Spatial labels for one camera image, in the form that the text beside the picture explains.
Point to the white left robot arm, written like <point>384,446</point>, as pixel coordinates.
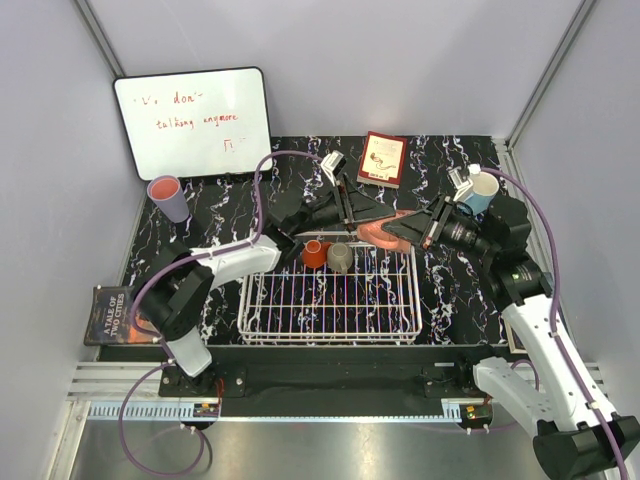
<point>172,294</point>

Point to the pink floral mug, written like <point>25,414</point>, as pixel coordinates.
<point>373,234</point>

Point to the lavender plastic tumbler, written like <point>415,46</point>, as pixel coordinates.
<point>167,194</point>

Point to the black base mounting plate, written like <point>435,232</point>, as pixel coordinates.
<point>321,383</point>

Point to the light blue ceramic mug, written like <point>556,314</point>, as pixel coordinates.
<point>479,193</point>

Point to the red white small book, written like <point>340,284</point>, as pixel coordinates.
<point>382,161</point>

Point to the grey slotted cable duct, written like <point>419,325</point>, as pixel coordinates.
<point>160,411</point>

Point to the white whiteboard black frame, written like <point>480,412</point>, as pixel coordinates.
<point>195,124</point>

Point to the grey ceramic mug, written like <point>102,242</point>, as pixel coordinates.
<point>339,258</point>

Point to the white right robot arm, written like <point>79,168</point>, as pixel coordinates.
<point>575,429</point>

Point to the orange small cup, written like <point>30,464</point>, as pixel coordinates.
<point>314,253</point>

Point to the white wire dish rack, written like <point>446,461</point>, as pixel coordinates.
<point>375,302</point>

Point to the blue paperback book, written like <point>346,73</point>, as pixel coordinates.
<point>515,344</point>

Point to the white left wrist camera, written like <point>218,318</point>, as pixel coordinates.
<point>332,165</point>

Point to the dark tale two cities book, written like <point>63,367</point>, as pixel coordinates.
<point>109,320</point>

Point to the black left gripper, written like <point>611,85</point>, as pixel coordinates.
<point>353,206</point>

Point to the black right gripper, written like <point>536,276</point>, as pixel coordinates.
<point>426,227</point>

